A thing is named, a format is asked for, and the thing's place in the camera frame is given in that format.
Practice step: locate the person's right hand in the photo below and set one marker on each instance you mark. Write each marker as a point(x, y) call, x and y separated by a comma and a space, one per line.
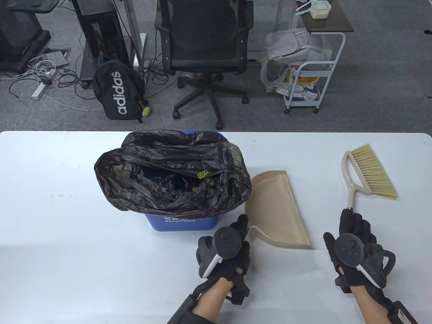
point(354, 224)

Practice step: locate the person's left hand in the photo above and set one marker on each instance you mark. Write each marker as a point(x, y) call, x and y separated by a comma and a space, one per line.
point(241, 256)

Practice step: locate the beige plastic dustpan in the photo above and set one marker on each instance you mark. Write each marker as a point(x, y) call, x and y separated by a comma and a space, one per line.
point(273, 206)

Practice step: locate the blue food waste bin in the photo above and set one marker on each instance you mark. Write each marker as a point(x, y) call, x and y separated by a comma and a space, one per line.
point(182, 224)

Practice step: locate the pile of green mung beans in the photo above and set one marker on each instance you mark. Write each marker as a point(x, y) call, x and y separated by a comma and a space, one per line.
point(202, 175)

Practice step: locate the black plastic bin bag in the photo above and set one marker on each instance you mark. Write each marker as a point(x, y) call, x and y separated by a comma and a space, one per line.
point(168, 158)

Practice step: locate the person's right forearm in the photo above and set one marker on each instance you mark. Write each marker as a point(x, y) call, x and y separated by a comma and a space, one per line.
point(368, 303)

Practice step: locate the person's left forearm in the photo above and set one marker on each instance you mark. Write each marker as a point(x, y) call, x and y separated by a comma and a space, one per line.
point(212, 300)

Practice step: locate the white food container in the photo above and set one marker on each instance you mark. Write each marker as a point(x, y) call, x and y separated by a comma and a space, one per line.
point(319, 11)

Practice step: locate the black wrist sensor box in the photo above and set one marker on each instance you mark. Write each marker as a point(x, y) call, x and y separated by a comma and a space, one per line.
point(185, 310)
point(403, 312)

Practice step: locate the blue and white box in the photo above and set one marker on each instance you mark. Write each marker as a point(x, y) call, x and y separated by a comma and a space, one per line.
point(305, 94)

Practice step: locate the yellow bowl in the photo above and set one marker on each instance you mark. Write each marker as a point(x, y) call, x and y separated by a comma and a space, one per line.
point(308, 80)

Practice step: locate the white rolling cart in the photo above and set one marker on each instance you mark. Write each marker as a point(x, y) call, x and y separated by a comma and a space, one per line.
point(317, 65)

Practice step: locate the white table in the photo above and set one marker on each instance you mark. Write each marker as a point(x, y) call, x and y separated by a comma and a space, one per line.
point(67, 253)

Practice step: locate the light grey backpack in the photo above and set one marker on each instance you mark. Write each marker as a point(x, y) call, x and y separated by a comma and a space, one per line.
point(287, 44)

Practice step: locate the dark brown side table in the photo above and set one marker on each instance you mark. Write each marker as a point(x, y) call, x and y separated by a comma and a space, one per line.
point(337, 23)

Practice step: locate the black backpack with white print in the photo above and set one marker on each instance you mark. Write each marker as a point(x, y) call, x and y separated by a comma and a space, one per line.
point(118, 91)

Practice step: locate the teal spoon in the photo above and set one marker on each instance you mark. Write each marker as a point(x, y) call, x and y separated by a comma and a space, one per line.
point(302, 12)

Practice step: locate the black mesh office chair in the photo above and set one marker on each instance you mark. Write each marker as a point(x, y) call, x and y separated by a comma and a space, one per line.
point(202, 40)

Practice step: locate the grey metal desk leg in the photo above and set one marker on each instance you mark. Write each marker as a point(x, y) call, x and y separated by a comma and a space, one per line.
point(135, 33)

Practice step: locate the white power strip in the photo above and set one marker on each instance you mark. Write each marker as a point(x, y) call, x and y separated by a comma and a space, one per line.
point(38, 91)

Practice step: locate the black computer tower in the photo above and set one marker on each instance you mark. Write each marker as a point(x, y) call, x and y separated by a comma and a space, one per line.
point(101, 33)

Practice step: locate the grey floor socket box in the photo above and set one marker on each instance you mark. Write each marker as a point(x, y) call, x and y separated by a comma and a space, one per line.
point(57, 57)

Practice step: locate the black monitor stand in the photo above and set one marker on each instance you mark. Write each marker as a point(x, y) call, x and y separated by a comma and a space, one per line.
point(17, 33)

